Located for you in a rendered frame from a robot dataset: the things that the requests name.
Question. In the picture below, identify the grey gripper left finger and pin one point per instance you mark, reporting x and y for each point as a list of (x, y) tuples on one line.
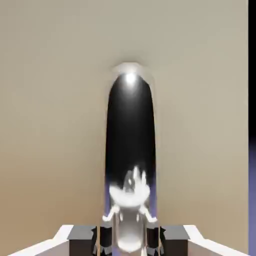
[(80, 242)]

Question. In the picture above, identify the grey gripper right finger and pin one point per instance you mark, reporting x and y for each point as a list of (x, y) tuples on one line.
[(176, 242)]

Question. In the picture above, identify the beige cabinet door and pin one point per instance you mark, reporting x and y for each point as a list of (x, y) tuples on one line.
[(50, 120)]

